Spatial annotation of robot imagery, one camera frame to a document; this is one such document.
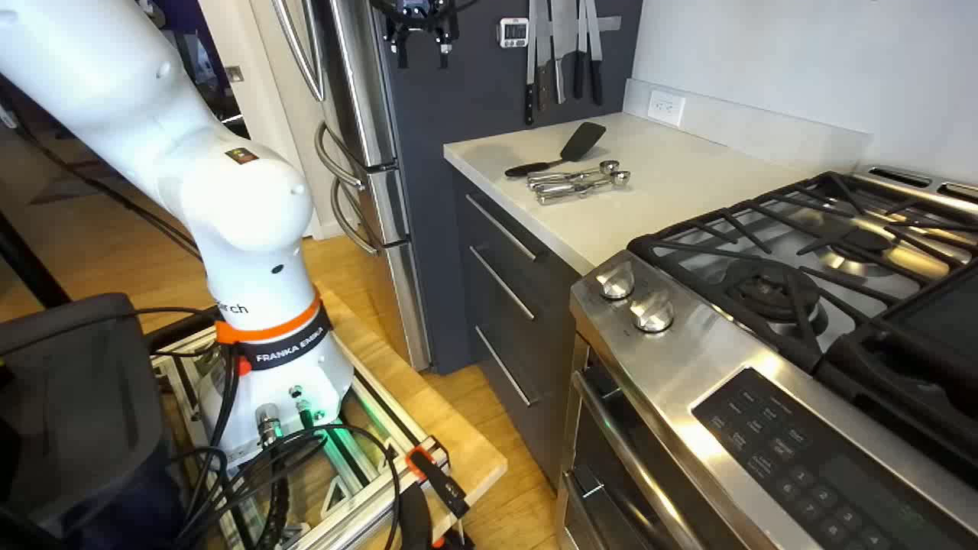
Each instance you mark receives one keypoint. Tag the black spatula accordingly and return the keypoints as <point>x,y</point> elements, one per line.
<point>582,140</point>

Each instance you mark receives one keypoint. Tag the white wall outlet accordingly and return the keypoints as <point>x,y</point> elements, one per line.
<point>666,107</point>

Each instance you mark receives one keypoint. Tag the magnetic knife strip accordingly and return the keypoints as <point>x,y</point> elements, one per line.
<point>612,23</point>

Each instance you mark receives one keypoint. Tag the silver range knob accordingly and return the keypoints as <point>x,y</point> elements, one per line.
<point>651,312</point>
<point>616,278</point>

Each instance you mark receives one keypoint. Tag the stainless steel refrigerator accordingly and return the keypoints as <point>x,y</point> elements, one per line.
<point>476,81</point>

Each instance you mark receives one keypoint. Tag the metal scoop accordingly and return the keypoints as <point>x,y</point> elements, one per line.
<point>569,176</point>
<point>596,188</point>

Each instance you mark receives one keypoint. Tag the dark grey drawer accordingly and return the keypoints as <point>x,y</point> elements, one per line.
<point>519,338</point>

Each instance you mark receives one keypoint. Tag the black cast iron grate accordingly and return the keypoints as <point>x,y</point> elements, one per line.
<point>713,248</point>

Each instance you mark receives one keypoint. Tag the black cast iron griddle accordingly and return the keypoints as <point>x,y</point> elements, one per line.
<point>917,356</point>

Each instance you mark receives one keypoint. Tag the aluminium extrusion frame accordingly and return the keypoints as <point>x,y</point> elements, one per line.
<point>353,513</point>

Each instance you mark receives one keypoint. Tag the white digital timer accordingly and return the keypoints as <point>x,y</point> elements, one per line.
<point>514,30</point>

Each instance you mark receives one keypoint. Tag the large gas burner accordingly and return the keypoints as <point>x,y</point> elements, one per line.
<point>774,290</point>

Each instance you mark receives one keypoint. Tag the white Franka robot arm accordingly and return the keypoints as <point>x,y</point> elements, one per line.
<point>246,204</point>

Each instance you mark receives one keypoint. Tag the stainless steel gas range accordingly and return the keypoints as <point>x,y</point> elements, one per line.
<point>692,367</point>

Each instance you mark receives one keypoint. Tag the orange black clamp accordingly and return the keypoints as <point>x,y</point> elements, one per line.
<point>413,521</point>
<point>445,478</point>

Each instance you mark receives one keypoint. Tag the kitchen knife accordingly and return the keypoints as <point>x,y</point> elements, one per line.
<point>557,63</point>
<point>593,65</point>
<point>578,63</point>
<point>528,72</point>

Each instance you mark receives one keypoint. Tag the small gas burner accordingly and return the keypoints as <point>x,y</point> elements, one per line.
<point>840,262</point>

